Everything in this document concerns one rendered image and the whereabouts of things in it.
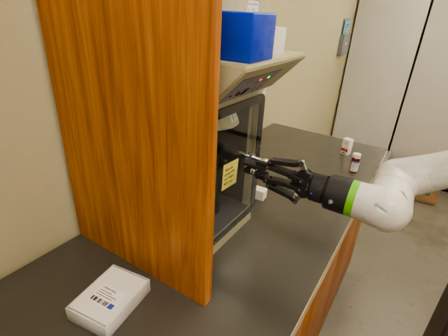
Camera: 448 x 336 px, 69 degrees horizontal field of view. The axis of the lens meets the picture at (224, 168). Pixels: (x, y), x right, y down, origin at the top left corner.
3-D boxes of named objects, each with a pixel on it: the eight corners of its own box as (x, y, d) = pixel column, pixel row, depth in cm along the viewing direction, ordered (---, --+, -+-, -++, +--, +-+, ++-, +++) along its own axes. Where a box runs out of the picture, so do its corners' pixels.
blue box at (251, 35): (207, 58, 67) (209, 10, 63) (233, 54, 75) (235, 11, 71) (250, 64, 62) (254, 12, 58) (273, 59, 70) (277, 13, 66)
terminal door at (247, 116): (197, 257, 89) (199, 116, 71) (252, 208, 112) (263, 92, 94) (200, 258, 88) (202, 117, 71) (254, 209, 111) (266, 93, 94)
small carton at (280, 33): (254, 53, 79) (257, 26, 76) (267, 51, 82) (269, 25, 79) (271, 55, 76) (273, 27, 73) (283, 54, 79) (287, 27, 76)
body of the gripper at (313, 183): (327, 197, 88) (295, 187, 92) (333, 170, 84) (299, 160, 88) (319, 211, 82) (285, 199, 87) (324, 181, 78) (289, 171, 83)
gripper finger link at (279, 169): (301, 185, 84) (303, 181, 83) (263, 169, 89) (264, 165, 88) (307, 179, 87) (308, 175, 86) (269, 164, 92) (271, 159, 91)
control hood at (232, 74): (195, 108, 69) (196, 59, 65) (263, 84, 94) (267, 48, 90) (242, 119, 64) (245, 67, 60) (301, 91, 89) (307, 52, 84)
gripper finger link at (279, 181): (306, 181, 87) (306, 186, 88) (269, 173, 93) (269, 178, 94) (301, 187, 85) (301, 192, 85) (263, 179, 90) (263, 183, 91)
